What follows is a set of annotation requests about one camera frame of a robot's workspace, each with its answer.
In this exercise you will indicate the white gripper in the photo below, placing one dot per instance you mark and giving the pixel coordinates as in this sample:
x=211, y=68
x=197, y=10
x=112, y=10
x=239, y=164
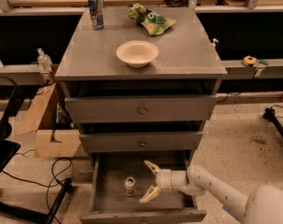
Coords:
x=163, y=180

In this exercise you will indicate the silver 7up can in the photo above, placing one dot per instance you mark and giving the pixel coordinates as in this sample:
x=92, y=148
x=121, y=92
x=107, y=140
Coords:
x=130, y=185

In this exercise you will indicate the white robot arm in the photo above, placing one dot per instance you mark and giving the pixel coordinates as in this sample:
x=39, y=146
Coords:
x=264, y=205

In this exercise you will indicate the grey bottom drawer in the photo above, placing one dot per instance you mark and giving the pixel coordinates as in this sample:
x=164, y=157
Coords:
x=111, y=205

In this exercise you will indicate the grey drawer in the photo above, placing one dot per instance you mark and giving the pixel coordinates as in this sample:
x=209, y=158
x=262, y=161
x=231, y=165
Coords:
x=119, y=142
x=140, y=108
x=111, y=205

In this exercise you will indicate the grey middle drawer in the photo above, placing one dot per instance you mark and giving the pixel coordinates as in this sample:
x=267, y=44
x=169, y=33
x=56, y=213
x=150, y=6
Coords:
x=119, y=142

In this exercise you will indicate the grey drawer cabinet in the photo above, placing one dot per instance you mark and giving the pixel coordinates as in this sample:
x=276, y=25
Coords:
x=187, y=64

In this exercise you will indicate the grey top drawer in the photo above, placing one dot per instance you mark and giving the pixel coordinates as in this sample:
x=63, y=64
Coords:
x=140, y=108

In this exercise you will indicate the blue soda can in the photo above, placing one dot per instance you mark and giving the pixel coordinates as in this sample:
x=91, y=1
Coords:
x=96, y=14

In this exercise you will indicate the cardboard box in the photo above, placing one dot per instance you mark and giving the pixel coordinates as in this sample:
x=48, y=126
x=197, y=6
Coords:
x=52, y=140

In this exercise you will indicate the white paper bowl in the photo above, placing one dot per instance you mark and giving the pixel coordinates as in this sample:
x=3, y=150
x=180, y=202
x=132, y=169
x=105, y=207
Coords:
x=137, y=53

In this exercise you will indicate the black tripod leg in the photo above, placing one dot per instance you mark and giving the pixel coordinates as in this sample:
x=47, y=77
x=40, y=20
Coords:
x=270, y=114

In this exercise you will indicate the small white pump bottle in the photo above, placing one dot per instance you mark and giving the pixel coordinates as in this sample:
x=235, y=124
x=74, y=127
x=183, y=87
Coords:
x=214, y=42

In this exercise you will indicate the green chip bag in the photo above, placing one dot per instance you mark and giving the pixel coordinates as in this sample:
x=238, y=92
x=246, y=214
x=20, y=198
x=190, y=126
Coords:
x=153, y=22

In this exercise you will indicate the clear sanitizer bottle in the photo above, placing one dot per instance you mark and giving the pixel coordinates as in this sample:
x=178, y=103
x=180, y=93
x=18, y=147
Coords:
x=44, y=60

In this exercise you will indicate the black stand frame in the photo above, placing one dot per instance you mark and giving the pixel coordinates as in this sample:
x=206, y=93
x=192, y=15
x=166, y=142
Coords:
x=8, y=150

